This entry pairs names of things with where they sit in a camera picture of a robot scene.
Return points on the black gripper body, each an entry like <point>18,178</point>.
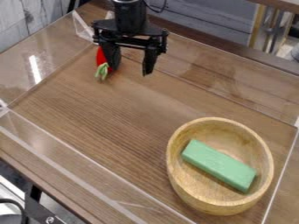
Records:
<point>150,35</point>

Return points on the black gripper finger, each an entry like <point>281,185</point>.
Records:
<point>152,54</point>
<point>113,54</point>

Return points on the red knitted fruit green stem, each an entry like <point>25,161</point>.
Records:
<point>105,69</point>

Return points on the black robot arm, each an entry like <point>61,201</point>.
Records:
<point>129,30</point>

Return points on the clear acrylic tray walls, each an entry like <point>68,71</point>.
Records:
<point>89,138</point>

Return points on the round wooden bowl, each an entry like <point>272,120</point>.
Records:
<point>202,191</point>

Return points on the green rectangular block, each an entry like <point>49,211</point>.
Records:
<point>220,165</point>

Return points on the clear acrylic corner bracket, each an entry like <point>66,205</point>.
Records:
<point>86,29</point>

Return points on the metal chair frame background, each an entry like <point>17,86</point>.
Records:
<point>272,27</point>

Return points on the black table leg bracket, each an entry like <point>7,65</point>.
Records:
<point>32,212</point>

